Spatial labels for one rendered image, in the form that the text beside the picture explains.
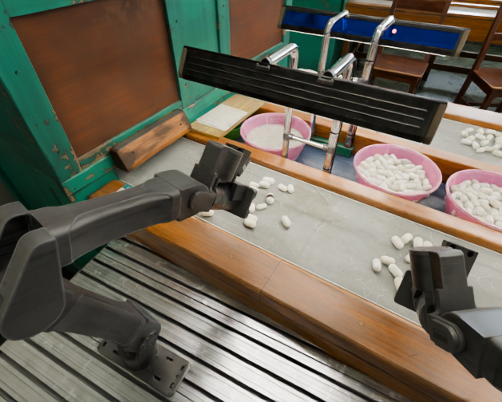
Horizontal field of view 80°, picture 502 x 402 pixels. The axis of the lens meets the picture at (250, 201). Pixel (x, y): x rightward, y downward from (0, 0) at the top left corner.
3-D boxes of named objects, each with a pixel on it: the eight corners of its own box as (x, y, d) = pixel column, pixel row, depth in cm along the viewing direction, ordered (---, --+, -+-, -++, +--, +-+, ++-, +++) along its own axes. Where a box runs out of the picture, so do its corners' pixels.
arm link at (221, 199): (215, 171, 61) (196, 167, 55) (238, 183, 59) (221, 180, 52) (203, 202, 62) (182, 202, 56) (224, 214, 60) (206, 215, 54)
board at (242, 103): (219, 139, 108) (219, 137, 108) (187, 128, 114) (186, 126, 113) (263, 104, 129) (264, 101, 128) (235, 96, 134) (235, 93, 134)
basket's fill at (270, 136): (286, 173, 108) (288, 160, 104) (235, 154, 116) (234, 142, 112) (311, 143, 122) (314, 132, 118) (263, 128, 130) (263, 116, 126)
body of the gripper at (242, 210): (219, 175, 68) (201, 171, 61) (258, 191, 64) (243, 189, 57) (210, 202, 69) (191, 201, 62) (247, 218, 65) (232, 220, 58)
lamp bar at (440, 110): (429, 147, 56) (447, 111, 51) (177, 78, 80) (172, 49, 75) (436, 128, 61) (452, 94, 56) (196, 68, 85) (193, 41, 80)
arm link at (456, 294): (389, 250, 47) (444, 259, 35) (440, 244, 48) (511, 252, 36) (398, 324, 47) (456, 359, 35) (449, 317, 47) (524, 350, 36)
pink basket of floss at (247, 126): (317, 167, 112) (322, 145, 105) (247, 175, 108) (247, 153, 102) (296, 130, 131) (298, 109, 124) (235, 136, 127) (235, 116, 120)
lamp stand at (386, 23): (349, 158, 115) (386, 29, 85) (302, 143, 123) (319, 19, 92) (364, 135, 127) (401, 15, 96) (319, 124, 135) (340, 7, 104)
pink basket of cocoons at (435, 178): (439, 222, 92) (453, 199, 85) (349, 210, 95) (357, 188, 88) (419, 169, 111) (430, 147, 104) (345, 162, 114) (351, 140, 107)
